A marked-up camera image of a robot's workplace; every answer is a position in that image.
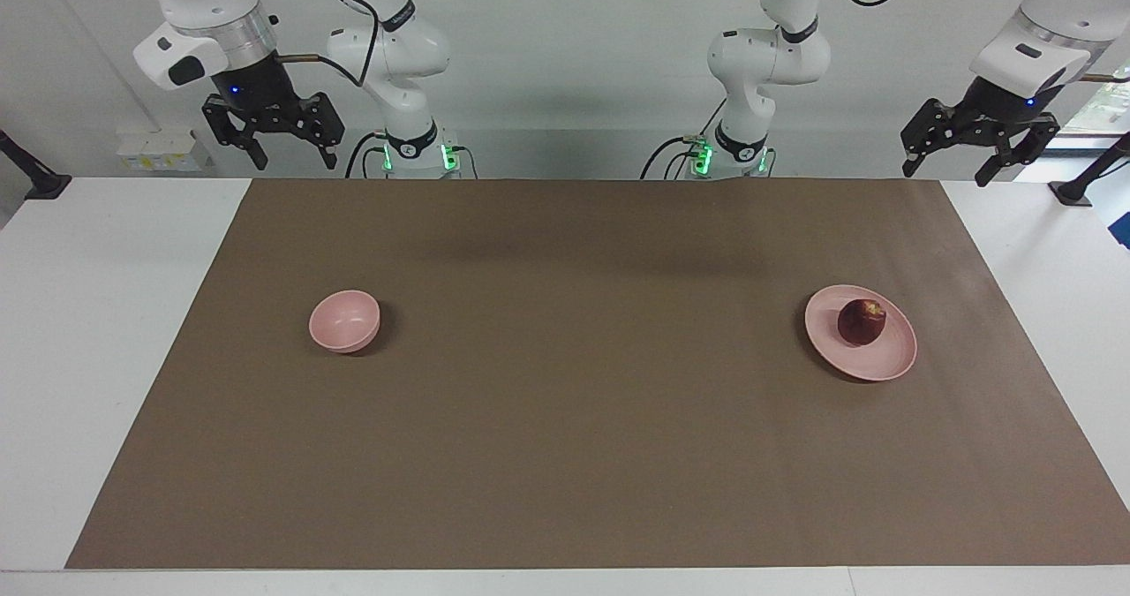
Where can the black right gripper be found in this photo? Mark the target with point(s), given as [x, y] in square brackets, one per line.
[260, 93]

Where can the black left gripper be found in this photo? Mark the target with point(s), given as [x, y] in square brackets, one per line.
[998, 106]

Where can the dark red apple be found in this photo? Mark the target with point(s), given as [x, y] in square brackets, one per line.
[861, 324]

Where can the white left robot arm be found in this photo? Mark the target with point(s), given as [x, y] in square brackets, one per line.
[768, 57]

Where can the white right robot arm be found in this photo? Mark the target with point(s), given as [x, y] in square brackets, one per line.
[397, 57]

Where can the pink bowl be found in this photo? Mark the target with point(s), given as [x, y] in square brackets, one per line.
[344, 322]

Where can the pink plate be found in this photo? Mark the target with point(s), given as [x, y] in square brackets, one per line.
[870, 359]

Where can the black clamp stand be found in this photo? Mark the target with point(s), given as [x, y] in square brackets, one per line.
[1073, 192]
[40, 183]

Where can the white box on table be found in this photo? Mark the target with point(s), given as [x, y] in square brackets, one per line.
[163, 150]

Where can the window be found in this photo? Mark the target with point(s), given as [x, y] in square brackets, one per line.
[1108, 101]

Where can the blue object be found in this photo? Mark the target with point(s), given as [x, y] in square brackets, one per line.
[1122, 230]

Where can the brown table mat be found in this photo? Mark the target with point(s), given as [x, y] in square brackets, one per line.
[574, 419]

